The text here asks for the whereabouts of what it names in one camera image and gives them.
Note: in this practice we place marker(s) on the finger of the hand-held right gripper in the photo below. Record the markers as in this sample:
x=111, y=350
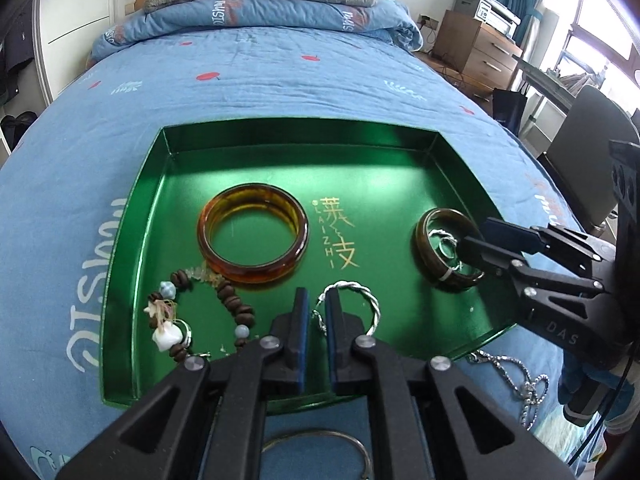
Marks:
x=490, y=255
x=510, y=232

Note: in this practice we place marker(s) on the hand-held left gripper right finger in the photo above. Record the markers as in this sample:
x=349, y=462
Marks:
x=332, y=330

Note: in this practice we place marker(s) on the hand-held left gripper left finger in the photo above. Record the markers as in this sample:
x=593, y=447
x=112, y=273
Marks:
x=300, y=330

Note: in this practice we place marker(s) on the dark brown bangle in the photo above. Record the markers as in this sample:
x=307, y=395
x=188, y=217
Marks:
x=425, y=255

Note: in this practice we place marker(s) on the wide amber bangle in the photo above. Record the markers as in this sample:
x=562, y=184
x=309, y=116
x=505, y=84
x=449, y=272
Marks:
x=250, y=275

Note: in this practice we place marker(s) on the green metal tray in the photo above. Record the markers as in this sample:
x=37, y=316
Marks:
x=350, y=170

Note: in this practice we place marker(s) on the person's right hand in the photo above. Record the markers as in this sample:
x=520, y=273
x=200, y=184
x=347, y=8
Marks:
x=575, y=375

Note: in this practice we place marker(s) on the thin silver bangle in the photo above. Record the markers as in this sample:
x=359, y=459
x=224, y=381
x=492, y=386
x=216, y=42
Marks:
x=320, y=435

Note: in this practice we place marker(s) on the grey chair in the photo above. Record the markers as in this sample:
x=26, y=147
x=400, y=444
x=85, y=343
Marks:
x=595, y=150

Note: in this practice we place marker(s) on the black tote bag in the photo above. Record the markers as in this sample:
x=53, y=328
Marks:
x=509, y=110

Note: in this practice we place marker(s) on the desk with keyboard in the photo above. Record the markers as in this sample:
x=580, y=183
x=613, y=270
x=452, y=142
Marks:
x=550, y=82

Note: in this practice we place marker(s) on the wooden nightstand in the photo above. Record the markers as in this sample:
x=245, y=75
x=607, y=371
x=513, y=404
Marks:
x=475, y=50

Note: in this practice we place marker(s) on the white printer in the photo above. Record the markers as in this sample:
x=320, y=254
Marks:
x=487, y=7

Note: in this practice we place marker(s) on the folded blue duvet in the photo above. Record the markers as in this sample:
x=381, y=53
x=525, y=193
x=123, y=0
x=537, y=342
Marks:
x=250, y=15

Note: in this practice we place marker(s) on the black backpack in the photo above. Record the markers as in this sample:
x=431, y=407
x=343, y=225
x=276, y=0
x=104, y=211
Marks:
x=17, y=127

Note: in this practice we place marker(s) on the white wardrobe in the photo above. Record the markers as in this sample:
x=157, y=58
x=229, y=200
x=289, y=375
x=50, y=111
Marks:
x=75, y=10

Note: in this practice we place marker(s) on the hanging dark jacket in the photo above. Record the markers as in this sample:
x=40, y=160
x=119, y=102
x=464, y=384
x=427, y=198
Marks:
x=15, y=50

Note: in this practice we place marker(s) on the wall socket with plugs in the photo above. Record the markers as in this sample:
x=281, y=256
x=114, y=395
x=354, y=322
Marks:
x=428, y=22

